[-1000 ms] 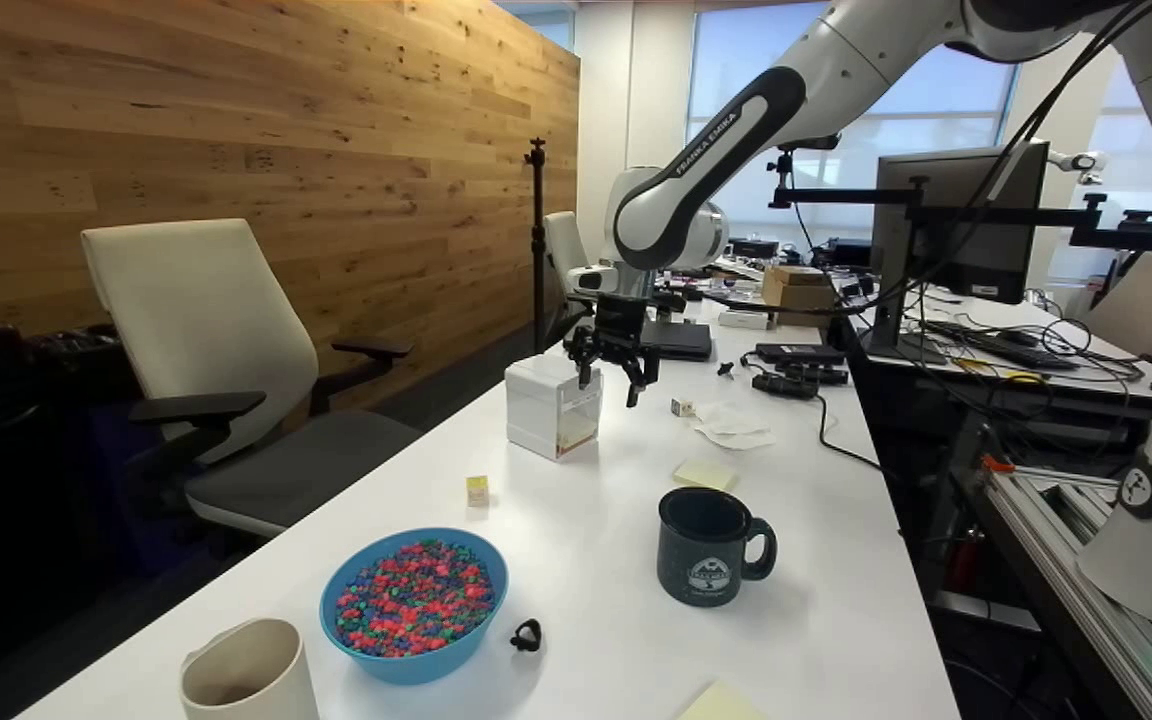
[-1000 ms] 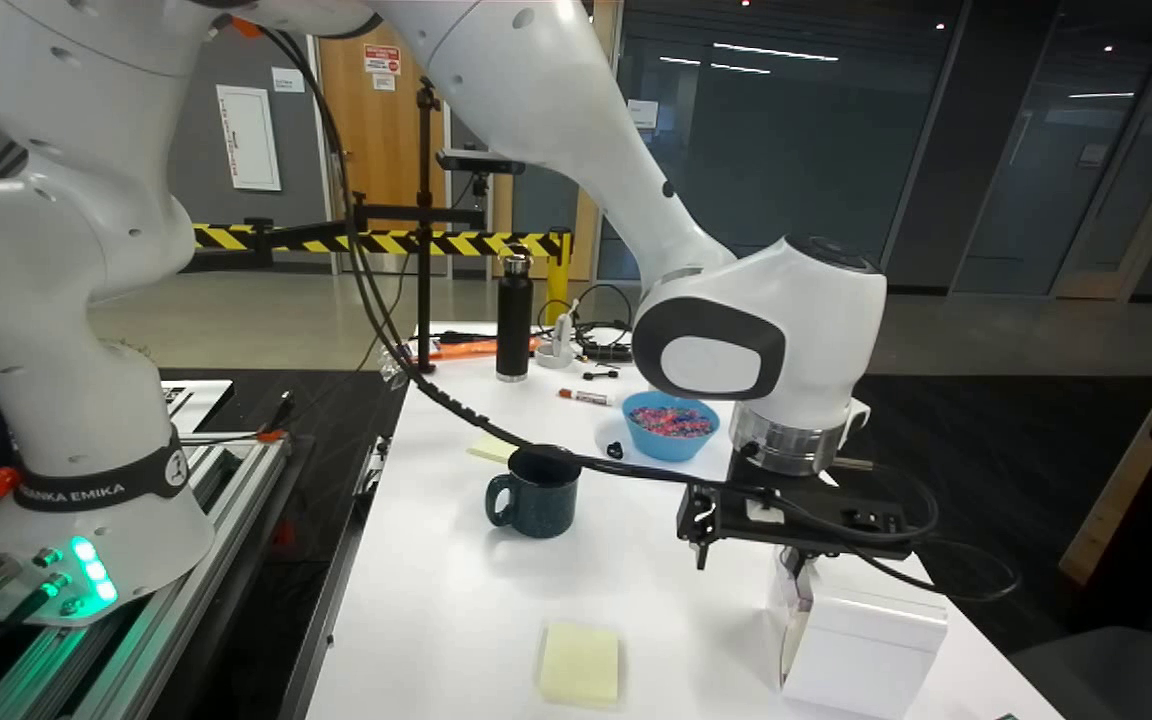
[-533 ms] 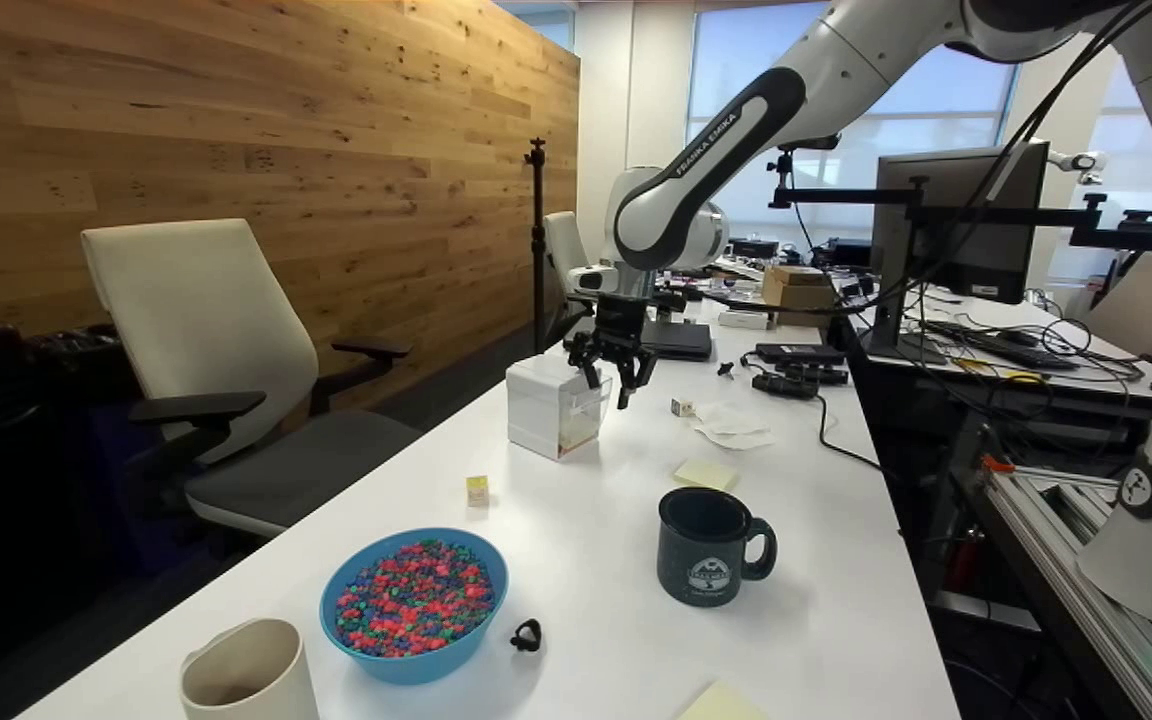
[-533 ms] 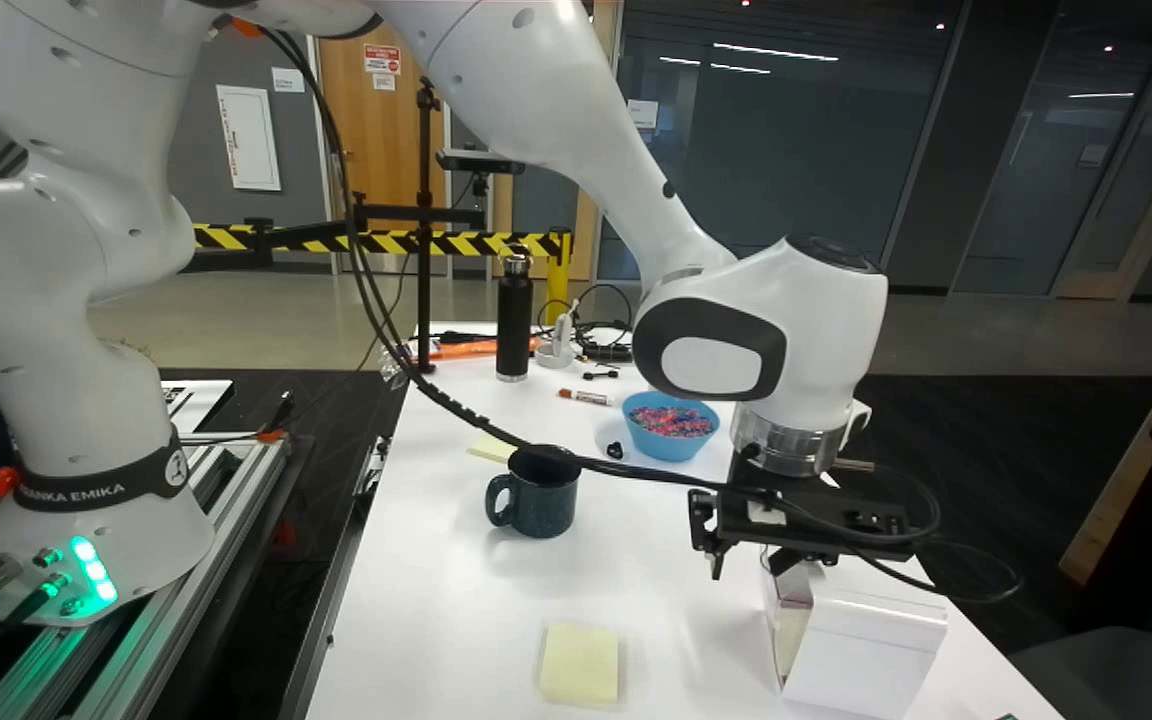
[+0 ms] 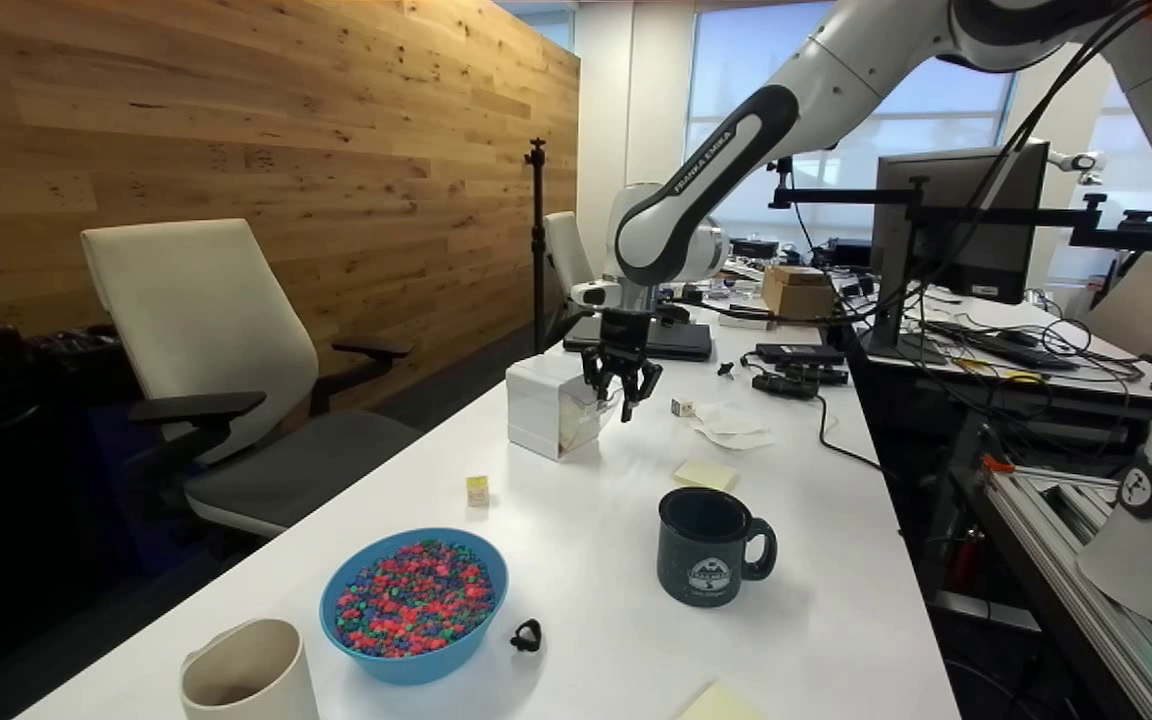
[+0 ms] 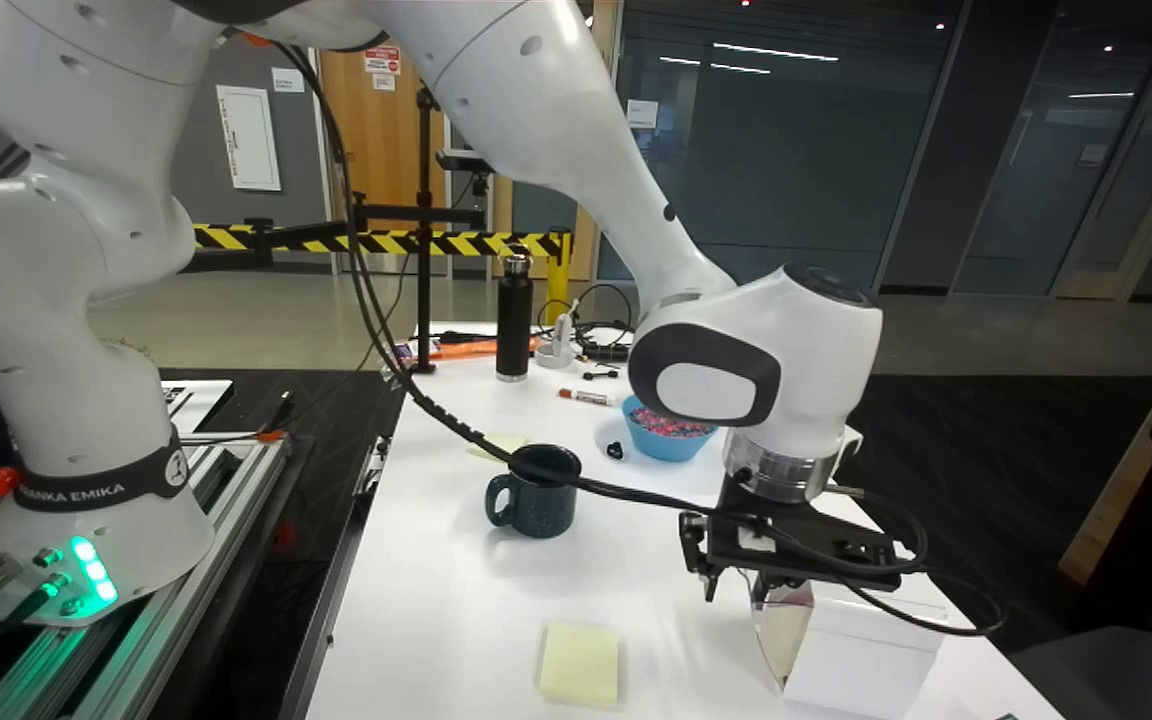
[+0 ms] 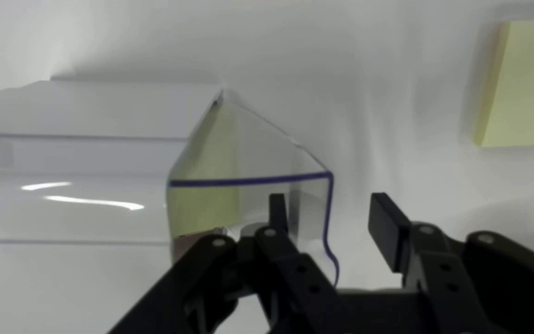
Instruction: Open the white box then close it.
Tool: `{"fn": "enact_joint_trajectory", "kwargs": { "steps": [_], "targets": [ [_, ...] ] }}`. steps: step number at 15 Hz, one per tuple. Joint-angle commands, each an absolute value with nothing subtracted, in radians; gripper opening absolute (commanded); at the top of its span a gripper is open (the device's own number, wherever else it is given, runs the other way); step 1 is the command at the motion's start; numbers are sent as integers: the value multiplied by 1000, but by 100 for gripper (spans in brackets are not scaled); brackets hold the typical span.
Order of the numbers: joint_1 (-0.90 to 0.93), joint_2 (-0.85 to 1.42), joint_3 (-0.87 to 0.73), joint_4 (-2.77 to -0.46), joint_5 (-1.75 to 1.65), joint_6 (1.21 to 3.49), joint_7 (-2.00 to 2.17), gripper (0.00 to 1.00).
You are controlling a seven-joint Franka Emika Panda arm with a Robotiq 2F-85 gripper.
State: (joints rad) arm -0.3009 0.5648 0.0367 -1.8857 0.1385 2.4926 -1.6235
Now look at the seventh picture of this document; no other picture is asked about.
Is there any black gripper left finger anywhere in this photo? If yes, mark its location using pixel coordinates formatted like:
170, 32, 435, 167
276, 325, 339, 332
107, 193, 345, 334

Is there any white box with clear lid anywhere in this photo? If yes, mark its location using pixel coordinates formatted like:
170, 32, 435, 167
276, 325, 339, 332
0, 78, 343, 290

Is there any yellow sticky note pad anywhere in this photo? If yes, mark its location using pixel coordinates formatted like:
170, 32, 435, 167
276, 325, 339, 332
168, 110, 244, 238
473, 17, 534, 151

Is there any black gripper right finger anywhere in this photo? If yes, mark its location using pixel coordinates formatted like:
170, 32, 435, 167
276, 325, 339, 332
367, 191, 534, 334

